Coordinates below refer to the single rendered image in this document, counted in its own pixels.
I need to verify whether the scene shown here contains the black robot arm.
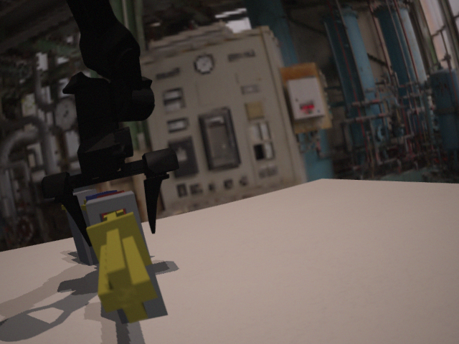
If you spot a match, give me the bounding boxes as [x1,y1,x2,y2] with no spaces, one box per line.
[62,0,155,178]

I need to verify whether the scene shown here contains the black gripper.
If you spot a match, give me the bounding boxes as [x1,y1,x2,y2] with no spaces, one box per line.
[42,116,179,247]

